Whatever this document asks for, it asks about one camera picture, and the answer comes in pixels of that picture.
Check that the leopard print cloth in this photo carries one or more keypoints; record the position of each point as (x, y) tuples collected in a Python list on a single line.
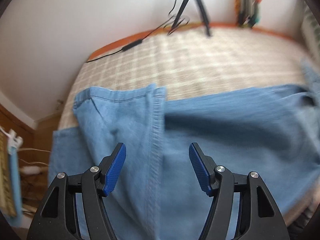
[(7, 200)]

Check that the folded silver tripod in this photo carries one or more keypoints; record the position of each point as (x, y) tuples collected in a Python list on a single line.
[(246, 2)]

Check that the light blue chair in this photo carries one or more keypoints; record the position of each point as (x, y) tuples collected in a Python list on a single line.
[(15, 221)]

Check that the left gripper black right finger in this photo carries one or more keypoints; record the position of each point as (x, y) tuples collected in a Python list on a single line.
[(258, 216)]

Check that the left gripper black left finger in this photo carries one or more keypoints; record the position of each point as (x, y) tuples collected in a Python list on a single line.
[(56, 216)]

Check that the white clip desk lamp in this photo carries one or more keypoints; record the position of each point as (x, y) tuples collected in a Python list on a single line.
[(13, 140)]

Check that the green white patterned pillow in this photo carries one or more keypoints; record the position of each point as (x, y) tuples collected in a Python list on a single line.
[(310, 31)]

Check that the white power strip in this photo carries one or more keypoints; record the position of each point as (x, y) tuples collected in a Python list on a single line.
[(32, 170)]

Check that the orange patterned cloth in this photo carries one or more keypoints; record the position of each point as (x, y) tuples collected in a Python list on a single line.
[(257, 0)]

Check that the light blue denim pants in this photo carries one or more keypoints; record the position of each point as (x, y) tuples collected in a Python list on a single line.
[(163, 190)]

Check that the beige checkered bed blanket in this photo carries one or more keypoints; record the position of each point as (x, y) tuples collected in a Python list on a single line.
[(188, 65)]

